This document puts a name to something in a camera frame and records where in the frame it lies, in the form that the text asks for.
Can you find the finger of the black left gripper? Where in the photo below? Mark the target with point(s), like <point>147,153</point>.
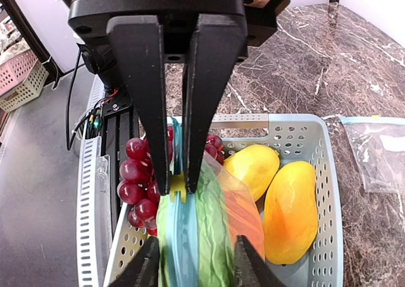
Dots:
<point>137,44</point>
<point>215,47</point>

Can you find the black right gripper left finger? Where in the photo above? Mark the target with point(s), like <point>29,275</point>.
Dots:
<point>143,269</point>

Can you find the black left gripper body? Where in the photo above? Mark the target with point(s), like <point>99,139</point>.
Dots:
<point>89,18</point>

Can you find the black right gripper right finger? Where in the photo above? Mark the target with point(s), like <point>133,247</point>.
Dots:
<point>250,269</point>

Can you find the green cucumber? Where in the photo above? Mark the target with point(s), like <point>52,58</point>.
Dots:
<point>194,244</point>

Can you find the orange fruit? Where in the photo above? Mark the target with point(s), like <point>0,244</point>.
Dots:
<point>244,219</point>

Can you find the clear zip bag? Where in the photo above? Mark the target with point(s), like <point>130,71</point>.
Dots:
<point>377,144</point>
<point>225,179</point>

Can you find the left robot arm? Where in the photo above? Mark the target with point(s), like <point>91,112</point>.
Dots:
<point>127,43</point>

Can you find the yellow banana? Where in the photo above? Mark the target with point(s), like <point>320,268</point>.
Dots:
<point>290,216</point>

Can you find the purple grape bunch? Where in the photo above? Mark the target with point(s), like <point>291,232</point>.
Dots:
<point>138,187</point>

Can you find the yellow mango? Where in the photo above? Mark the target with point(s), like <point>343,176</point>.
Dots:
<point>255,166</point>

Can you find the background cream storage basket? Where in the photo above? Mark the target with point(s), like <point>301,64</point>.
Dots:
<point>22,76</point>

